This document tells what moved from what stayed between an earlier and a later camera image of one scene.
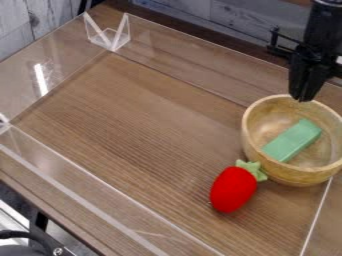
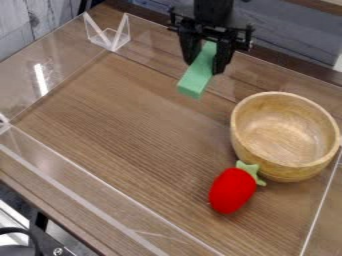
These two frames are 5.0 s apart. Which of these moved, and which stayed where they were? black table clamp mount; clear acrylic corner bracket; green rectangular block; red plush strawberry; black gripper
Moved: black gripper; green rectangular block
Stayed: black table clamp mount; clear acrylic corner bracket; red plush strawberry
